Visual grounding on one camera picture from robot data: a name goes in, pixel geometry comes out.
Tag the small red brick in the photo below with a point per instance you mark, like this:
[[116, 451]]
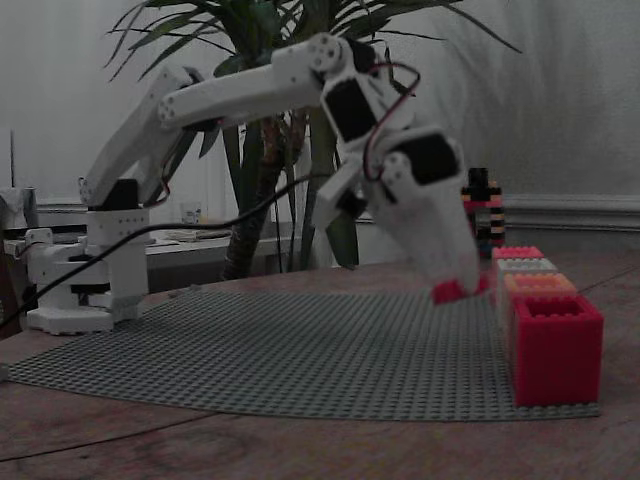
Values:
[[452, 291]]

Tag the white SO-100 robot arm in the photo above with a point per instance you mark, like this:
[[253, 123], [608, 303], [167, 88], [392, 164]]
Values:
[[240, 95]]

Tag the white idle robot arm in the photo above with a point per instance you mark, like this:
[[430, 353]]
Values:
[[60, 280]]

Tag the pink brick stack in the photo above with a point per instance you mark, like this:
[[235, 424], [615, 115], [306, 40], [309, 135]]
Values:
[[517, 252]]

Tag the black red brick tower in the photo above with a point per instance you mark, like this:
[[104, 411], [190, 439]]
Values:
[[484, 210]]

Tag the white brick stack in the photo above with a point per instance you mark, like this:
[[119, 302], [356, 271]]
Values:
[[527, 266]]

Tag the orange brick stack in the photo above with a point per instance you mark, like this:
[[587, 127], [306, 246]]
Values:
[[540, 285]]

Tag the large red brick stack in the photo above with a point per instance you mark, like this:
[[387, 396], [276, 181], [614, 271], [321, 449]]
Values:
[[557, 350]]

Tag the grey studded baseplate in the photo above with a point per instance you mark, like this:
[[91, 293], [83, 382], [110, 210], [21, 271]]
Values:
[[300, 350]]

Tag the green palm house plant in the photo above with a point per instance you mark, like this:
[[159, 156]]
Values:
[[260, 165]]

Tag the white low bench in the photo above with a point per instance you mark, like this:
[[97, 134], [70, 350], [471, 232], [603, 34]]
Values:
[[210, 252]]

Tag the grey crumpled cloth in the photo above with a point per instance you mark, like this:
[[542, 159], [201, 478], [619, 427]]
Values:
[[17, 207]]

